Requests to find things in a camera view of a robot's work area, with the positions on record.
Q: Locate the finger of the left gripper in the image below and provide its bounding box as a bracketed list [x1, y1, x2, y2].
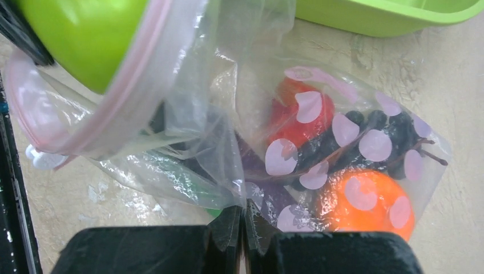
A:
[1, 0, 55, 66]

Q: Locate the green fake apple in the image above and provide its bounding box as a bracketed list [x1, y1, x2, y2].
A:
[14, 0, 147, 94]

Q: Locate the purple fake eggplant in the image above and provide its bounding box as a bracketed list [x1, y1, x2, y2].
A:
[189, 132, 300, 228]

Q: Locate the lime green plastic tray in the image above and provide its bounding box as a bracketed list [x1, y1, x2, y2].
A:
[295, 0, 483, 38]

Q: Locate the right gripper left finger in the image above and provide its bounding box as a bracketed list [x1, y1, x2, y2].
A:
[52, 206, 242, 273]

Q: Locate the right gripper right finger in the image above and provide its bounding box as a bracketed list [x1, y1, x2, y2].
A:
[244, 200, 423, 273]

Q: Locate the dark fake grape bunch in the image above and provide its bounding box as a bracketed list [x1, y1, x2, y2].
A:
[294, 110, 448, 180]

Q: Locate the orange fake orange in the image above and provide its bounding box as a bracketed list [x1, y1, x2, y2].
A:
[314, 169, 416, 240]

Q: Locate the clear zip top bag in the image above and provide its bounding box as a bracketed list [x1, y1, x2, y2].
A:
[1, 1, 451, 239]

